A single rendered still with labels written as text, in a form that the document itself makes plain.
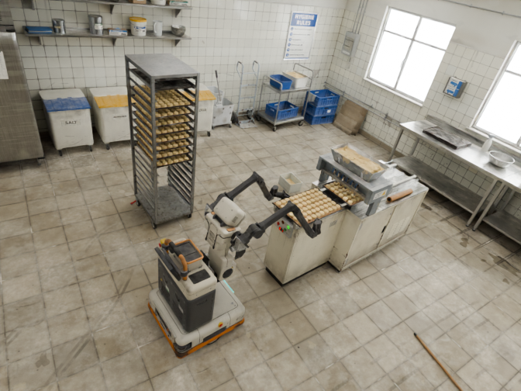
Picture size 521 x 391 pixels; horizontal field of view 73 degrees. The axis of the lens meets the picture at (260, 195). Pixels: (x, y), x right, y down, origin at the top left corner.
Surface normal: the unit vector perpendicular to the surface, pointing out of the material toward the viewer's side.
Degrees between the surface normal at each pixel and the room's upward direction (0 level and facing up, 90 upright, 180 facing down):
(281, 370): 0
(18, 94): 90
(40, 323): 0
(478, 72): 90
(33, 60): 90
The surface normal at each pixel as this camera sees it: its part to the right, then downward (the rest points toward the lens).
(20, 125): 0.53, 0.55
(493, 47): -0.84, 0.21
